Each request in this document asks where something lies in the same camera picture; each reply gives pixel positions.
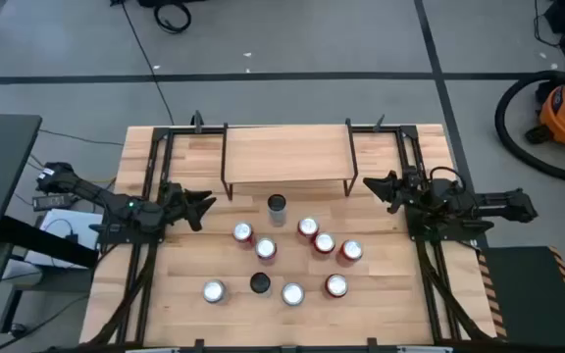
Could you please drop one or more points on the red Coca-Cola Zero can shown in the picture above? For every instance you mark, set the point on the red Coca-Cola Zero can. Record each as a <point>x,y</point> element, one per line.
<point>324,242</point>
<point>336,285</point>

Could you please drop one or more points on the black power adapter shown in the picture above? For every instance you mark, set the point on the black power adapter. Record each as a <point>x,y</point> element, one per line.
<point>52,201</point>

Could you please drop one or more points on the black table clamp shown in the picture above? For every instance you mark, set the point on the black table clamp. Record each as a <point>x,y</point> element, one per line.
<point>199,345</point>
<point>372,344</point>
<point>197,122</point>
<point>378,125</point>

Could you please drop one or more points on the orange-red Fanta can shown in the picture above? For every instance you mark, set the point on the orange-red Fanta can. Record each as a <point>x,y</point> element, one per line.
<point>308,227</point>

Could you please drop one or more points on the tall grey black-lidded can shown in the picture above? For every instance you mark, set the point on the tall grey black-lidded can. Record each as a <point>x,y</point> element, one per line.
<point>260,283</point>
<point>276,203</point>

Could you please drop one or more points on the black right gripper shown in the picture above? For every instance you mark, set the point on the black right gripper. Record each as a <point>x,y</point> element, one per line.
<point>415,193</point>

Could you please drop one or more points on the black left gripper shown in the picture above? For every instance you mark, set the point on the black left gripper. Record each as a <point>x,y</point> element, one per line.
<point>173,202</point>

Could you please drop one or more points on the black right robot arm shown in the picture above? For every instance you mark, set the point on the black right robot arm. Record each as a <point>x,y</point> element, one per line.
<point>503,203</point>

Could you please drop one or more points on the red soda can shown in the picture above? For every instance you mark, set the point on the red soda can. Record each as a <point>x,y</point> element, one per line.
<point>351,250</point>

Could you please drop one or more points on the black floor equipment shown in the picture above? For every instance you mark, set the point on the black floor equipment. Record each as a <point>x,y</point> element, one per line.
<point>165,2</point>

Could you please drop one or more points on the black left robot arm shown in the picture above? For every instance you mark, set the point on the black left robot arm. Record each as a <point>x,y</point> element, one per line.
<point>81,186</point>

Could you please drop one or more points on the white box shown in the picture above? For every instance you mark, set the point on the white box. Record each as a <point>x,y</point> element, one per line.
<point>57,220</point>

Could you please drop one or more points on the white plastic bar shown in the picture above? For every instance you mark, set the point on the white plastic bar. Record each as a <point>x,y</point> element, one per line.
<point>152,350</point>
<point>425,350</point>

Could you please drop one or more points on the black metal table frame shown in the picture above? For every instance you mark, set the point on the black metal table frame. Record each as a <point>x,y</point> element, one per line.
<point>184,130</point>

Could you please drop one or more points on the wooden shelf with black legs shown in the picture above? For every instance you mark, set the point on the wooden shelf with black legs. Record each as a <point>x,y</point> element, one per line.
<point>287,154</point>

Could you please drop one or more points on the black mat with hazard stripes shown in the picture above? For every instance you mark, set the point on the black mat with hazard stripes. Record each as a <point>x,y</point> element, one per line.
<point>532,294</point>

